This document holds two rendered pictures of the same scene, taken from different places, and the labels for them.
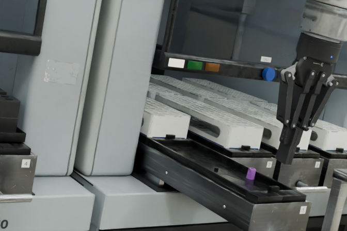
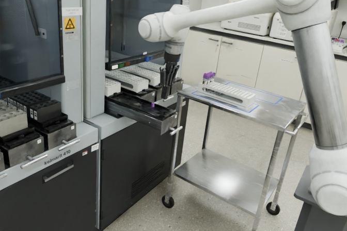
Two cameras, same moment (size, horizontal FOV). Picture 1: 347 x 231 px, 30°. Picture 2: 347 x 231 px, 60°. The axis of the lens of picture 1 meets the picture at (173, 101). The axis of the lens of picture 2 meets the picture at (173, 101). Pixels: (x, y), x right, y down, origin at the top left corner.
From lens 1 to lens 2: 0.43 m
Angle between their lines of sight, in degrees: 26
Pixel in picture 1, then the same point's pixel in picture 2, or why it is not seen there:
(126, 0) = (92, 47)
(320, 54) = (174, 60)
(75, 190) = (89, 128)
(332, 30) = (177, 51)
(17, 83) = (53, 92)
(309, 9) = (168, 44)
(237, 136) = (140, 86)
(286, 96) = (163, 77)
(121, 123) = (97, 95)
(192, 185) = (133, 115)
